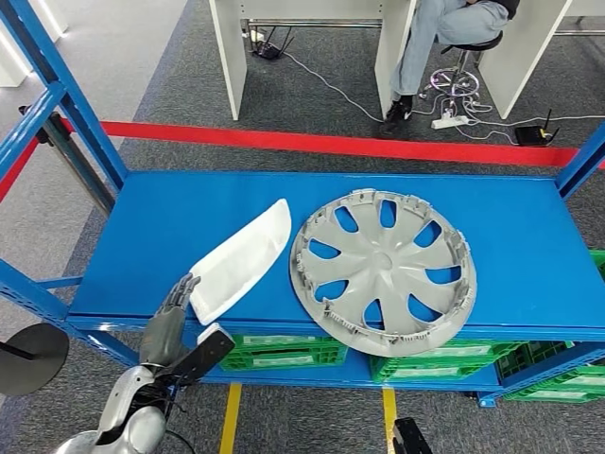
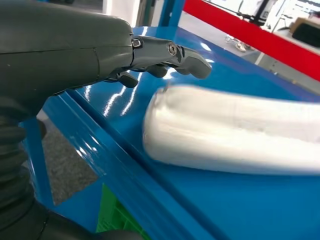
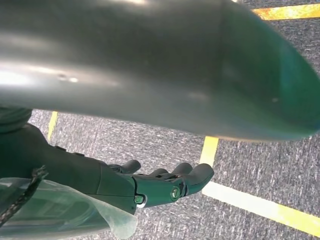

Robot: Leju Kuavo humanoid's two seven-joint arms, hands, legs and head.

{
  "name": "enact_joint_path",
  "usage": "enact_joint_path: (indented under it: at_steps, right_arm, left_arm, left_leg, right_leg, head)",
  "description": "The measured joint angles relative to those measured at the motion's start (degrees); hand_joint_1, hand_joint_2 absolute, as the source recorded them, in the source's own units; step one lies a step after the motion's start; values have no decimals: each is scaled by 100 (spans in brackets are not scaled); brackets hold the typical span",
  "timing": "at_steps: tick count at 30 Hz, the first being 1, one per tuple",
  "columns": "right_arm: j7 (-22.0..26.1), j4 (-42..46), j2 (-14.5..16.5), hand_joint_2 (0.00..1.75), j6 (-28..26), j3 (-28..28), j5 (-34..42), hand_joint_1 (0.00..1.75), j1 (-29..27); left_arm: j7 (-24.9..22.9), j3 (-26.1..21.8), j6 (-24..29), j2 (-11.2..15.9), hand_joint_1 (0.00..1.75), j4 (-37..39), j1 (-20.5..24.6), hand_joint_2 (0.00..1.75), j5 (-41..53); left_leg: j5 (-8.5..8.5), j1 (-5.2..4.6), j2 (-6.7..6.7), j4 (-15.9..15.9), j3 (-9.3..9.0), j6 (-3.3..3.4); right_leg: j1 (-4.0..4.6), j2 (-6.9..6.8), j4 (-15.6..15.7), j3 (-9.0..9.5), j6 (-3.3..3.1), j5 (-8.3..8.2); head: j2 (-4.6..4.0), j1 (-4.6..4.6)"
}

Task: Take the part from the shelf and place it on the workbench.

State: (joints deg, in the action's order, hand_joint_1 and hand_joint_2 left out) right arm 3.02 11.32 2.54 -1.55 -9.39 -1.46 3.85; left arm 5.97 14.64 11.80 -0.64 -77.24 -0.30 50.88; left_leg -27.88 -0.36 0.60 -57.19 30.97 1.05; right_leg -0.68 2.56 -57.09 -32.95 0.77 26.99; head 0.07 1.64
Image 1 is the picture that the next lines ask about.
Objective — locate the person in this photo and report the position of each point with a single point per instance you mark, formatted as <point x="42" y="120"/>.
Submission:
<point x="425" y="37"/>

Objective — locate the black stool chrome base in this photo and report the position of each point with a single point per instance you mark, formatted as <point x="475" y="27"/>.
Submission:
<point x="472" y="45"/>

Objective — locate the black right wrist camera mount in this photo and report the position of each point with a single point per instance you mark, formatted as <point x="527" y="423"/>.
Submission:
<point x="409" y="438"/>

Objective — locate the green plastic crate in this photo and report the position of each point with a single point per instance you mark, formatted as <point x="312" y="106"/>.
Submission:
<point x="284" y="361"/>
<point x="453" y="351"/>
<point x="529" y="357"/>
<point x="543" y="395"/>
<point x="284" y="341"/>
<point x="425" y="371"/>

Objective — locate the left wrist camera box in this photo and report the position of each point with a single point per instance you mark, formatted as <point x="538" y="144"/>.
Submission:
<point x="213" y="334"/>

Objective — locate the red barrier belt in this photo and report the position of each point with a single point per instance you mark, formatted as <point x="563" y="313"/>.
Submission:
<point x="330" y="143"/>
<point x="16" y="169"/>

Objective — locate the grey plastic wheel hubcap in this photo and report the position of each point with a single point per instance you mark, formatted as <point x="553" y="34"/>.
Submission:
<point x="378" y="263"/>

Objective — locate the white plastic car part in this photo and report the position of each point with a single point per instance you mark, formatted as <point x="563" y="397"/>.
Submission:
<point x="241" y="263"/>

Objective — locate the white desk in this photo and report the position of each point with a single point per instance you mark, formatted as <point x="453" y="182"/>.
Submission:
<point x="231" y="56"/>
<point x="520" y="50"/>

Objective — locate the white power strip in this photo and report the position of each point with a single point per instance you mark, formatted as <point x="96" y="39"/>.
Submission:
<point x="449" y="122"/>

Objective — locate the yellow floor tape square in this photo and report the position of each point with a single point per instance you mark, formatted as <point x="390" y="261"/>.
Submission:
<point x="231" y="420"/>

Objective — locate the blue metal shelf rack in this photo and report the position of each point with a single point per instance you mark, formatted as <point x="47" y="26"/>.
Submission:
<point x="156" y="250"/>

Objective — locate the black router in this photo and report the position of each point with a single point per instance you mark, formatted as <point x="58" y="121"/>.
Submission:
<point x="532" y="135"/>
<point x="269" y="50"/>

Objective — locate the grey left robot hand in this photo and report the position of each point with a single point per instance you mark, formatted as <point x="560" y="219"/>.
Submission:
<point x="163" y="338"/>

